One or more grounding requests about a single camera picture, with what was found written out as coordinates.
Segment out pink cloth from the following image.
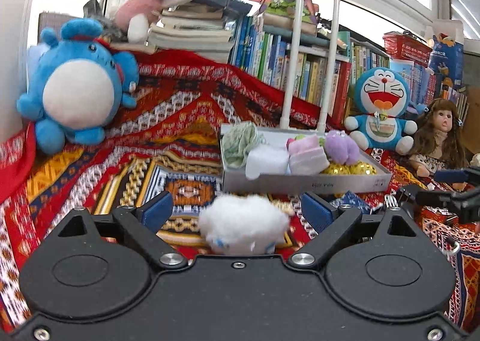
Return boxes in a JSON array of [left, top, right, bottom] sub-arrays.
[[288, 135, 329, 176]]

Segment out purple plush toy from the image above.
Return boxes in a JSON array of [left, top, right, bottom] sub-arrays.
[[324, 130, 360, 165]]

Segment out white cloth pad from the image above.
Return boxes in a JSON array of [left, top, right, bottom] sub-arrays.
[[245, 144, 290, 180]]

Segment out pink bow hair accessory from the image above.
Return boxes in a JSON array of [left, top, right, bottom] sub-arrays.
[[286, 134, 306, 150]]

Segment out white fluffy plush toy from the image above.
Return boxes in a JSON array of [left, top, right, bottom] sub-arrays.
[[198, 194, 290, 256]]

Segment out silver hair clip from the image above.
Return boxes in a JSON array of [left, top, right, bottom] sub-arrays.
[[384, 194, 400, 210]]

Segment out brown haired doll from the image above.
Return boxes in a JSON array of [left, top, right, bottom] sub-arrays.
[[408, 99, 468, 178]]

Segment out yellow sequin band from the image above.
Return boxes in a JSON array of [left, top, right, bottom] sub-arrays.
[[322, 161, 377, 176]]

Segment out red patterned blanket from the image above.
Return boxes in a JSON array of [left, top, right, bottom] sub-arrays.
[[1, 51, 479, 340]]

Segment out grey cardboard tray box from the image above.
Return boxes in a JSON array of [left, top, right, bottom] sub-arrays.
[[220, 142, 392, 195]]

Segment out Doraemon plush toy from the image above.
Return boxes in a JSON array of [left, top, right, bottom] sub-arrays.
[[343, 67, 417, 155]]

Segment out blue cardboard package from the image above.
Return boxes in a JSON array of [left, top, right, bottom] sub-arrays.
[[425, 20, 464, 89]]

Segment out green white knit ball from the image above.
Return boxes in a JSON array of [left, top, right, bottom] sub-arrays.
[[220, 121, 265, 169]]

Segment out red plastic basket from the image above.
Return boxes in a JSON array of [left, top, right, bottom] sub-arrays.
[[382, 31, 432, 68]]

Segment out blue round plush toy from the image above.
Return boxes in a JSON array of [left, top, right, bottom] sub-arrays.
[[16, 19, 139, 155]]

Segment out row of upright books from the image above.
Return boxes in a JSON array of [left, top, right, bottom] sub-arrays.
[[232, 16, 466, 129]]

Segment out stack of lying books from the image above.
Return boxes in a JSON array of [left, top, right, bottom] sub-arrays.
[[112, 0, 253, 64]]

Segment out pink white plush toy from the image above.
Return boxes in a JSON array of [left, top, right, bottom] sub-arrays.
[[113, 0, 192, 44]]

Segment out grey knitted item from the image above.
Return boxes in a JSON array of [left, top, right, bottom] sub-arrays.
[[83, 0, 127, 43]]

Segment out white pipe frame handle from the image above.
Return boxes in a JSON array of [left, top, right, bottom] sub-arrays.
[[279, 0, 342, 135]]

